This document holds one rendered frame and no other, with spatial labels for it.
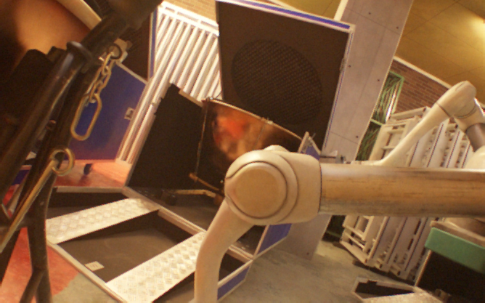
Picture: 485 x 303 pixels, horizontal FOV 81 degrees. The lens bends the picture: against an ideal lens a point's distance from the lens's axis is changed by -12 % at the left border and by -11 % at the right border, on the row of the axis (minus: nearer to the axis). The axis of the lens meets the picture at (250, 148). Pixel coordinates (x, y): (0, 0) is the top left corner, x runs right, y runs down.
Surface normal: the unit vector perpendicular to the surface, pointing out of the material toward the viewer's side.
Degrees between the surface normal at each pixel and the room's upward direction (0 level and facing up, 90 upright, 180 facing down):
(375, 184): 71
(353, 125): 90
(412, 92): 90
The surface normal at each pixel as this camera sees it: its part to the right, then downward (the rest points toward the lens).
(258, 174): -0.18, 0.01
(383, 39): 0.06, 0.00
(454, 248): -0.72, -0.33
